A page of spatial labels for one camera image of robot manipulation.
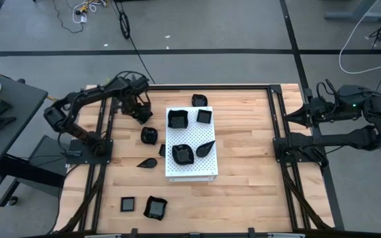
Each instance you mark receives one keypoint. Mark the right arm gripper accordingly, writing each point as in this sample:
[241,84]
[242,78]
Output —
[324,109]

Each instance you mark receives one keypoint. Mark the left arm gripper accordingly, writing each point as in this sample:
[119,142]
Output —
[137,104]

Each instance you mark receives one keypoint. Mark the black small square mini plate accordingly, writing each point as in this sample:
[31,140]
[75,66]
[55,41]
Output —
[162,150]
[204,116]
[127,204]

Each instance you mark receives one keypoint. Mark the black teardrop mini plate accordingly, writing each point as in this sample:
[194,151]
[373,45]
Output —
[204,150]
[149,163]

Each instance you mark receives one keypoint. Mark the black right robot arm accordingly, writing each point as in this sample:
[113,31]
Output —
[336,140]

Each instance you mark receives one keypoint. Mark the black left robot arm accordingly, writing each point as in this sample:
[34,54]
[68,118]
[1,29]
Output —
[91,93]

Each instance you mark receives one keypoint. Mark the black cup top centre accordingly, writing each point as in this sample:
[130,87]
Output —
[199,100]

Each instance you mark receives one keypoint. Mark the white perforated metal rack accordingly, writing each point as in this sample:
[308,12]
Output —
[192,135]

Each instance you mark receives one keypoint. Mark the grey desk foot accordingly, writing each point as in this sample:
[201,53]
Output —
[356,16]

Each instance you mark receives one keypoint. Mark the dark grey side table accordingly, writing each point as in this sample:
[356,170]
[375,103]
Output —
[18,99]

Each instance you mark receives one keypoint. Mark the white bar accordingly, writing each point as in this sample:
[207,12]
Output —
[286,236]
[102,236]

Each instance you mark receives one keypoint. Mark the black triangular part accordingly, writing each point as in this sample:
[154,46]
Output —
[3,108]
[3,121]

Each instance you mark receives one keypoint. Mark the black aluminium table frame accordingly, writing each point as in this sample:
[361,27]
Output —
[210,87]

